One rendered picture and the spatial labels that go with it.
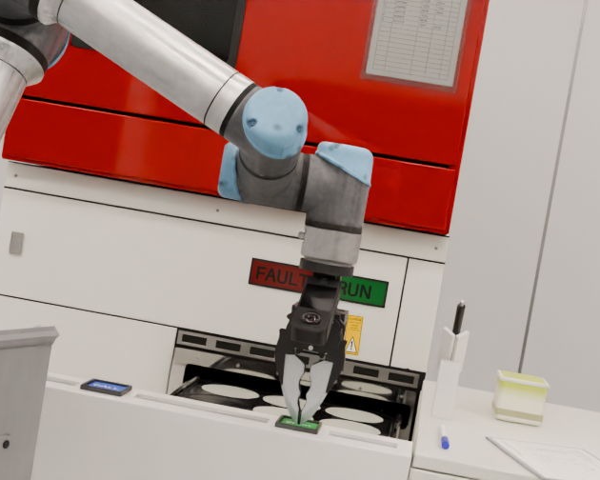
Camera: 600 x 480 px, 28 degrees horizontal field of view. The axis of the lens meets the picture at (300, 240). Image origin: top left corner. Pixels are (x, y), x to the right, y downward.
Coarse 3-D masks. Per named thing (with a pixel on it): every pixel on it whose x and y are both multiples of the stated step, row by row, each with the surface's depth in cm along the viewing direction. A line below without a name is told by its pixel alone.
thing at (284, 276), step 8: (256, 264) 213; (264, 264) 213; (272, 264) 213; (256, 272) 213; (264, 272) 213; (272, 272) 213; (280, 272) 213; (288, 272) 213; (296, 272) 212; (304, 272) 212; (312, 272) 212; (256, 280) 213; (264, 280) 213; (272, 280) 213; (280, 280) 213; (288, 280) 213; (296, 280) 212; (304, 280) 212; (288, 288) 213; (296, 288) 213
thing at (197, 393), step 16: (208, 384) 207; (224, 384) 209; (208, 400) 193; (224, 400) 195; (240, 400) 197; (256, 400) 200; (320, 416) 195; (336, 416) 197; (384, 416) 204; (384, 432) 191
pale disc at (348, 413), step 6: (330, 408) 204; (336, 408) 205; (342, 408) 206; (336, 414) 199; (342, 414) 200; (348, 414) 201; (354, 414) 202; (360, 414) 203; (366, 414) 203; (372, 414) 204; (354, 420) 197; (360, 420) 198; (366, 420) 198; (372, 420) 199; (378, 420) 200
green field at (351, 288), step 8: (344, 280) 211; (352, 280) 211; (360, 280) 211; (368, 280) 211; (344, 288) 212; (352, 288) 211; (360, 288) 211; (368, 288) 211; (376, 288) 211; (384, 288) 211; (344, 296) 212; (352, 296) 211; (360, 296) 211; (368, 296) 211; (376, 296) 211; (384, 296) 211; (376, 304) 211
